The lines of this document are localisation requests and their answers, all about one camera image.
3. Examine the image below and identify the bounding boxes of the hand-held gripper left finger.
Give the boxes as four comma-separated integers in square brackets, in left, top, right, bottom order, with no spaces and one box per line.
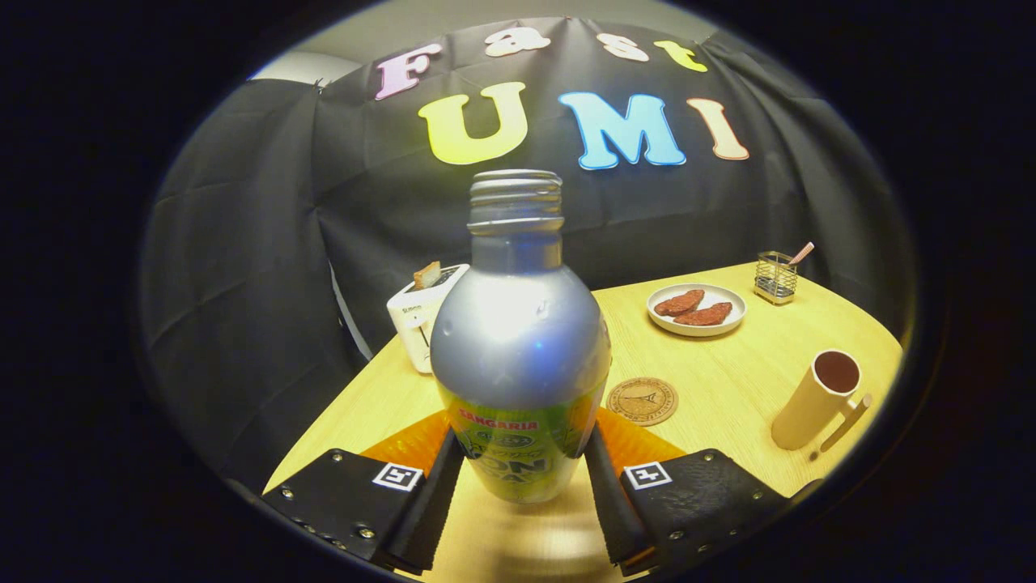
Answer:
[261,409,466,577]

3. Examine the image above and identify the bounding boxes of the wooden table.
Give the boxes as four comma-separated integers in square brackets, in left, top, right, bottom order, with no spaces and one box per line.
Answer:
[263,261,904,583]

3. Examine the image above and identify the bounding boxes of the brown meat piece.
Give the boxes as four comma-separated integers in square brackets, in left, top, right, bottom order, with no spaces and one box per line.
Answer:
[674,302,733,327]
[654,289,706,317]

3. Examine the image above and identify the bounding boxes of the silver juice bottle green label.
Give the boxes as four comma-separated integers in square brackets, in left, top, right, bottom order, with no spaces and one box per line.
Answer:
[430,168,613,504]

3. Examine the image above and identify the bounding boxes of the cream cup with handle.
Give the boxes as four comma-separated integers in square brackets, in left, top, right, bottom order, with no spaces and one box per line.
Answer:
[771,349,873,462]

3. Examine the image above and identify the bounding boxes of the gold wire holder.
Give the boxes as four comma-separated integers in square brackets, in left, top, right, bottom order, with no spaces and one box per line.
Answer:
[754,251,799,305]

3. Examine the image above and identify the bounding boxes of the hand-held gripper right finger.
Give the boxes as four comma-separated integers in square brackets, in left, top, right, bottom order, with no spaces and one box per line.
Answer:
[584,407,822,577]

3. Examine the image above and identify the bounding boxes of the white round plate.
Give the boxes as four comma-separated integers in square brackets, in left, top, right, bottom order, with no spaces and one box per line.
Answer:
[647,283,747,338]

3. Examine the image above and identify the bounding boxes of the round brown coaster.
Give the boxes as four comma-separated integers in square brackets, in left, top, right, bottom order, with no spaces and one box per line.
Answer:
[606,377,680,428]

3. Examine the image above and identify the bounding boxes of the white toaster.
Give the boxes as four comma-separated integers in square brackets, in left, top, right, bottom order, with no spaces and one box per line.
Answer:
[386,263,471,375]

